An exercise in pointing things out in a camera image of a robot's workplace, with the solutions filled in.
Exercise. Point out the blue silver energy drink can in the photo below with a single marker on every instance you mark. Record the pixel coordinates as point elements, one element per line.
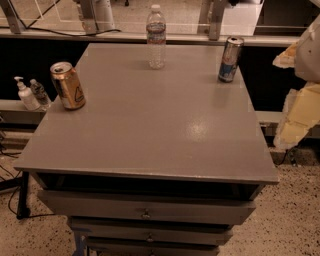
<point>230,58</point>

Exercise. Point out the black table leg stand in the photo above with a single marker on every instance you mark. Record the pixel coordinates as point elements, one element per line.
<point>22,210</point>

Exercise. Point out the small clear bottle on shelf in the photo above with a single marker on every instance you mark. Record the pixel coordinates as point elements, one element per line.
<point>40,93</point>

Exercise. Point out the grey drawer cabinet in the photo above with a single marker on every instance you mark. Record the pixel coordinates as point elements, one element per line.
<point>157,162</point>

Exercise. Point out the gold soda can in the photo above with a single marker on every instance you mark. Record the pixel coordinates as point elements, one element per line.
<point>67,84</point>

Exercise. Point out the white pump sanitizer bottle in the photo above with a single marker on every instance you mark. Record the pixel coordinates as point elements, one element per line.
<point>26,95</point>

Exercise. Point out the clear plastic water bottle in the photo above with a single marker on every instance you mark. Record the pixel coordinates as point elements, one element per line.
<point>156,37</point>

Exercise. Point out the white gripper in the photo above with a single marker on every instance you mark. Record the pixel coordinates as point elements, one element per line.
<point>310,55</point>

